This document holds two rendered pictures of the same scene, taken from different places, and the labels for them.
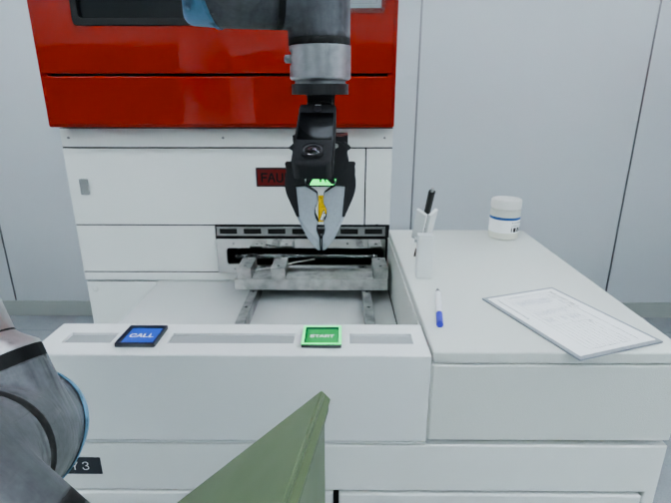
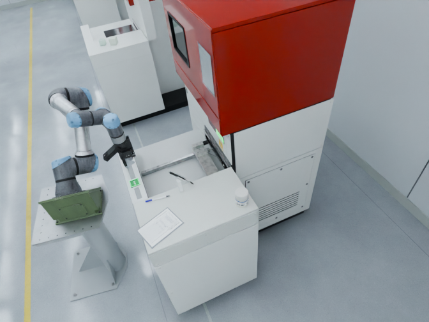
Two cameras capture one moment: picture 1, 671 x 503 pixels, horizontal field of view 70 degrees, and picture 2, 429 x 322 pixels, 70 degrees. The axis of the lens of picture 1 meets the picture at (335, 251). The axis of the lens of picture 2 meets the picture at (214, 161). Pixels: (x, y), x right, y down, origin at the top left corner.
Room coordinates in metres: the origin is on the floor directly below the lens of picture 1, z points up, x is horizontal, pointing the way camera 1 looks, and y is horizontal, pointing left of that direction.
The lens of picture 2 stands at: (0.69, -1.32, 2.34)
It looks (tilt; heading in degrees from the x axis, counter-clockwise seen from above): 46 degrees down; 71
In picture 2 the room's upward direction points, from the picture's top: 7 degrees counter-clockwise
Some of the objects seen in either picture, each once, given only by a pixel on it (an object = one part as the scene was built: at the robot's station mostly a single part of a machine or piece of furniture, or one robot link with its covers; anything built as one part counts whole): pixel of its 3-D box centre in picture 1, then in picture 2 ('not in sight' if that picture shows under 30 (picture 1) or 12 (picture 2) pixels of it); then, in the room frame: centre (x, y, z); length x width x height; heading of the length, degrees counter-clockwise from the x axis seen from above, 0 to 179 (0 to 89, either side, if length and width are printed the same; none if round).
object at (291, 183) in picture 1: (304, 183); not in sight; (0.61, 0.04, 1.19); 0.05 x 0.02 x 0.09; 90
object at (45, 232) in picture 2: not in sight; (76, 211); (0.20, 0.16, 0.75); 0.45 x 0.44 x 0.13; 171
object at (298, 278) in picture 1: (312, 278); (206, 162); (1.09, 0.06, 0.87); 0.36 x 0.08 x 0.03; 90
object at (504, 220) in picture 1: (504, 218); (241, 197); (1.12, -0.41, 1.01); 0.07 x 0.07 x 0.10
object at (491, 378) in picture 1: (489, 304); (195, 213); (0.88, -0.31, 0.89); 0.62 x 0.35 x 0.14; 0
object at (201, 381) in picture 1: (238, 380); (133, 176); (0.61, 0.15, 0.89); 0.55 x 0.09 x 0.14; 90
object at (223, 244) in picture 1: (301, 254); (216, 151); (1.19, 0.09, 0.89); 0.44 x 0.02 x 0.10; 90
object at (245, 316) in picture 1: (243, 321); (176, 161); (0.92, 0.20, 0.84); 0.50 x 0.02 x 0.03; 0
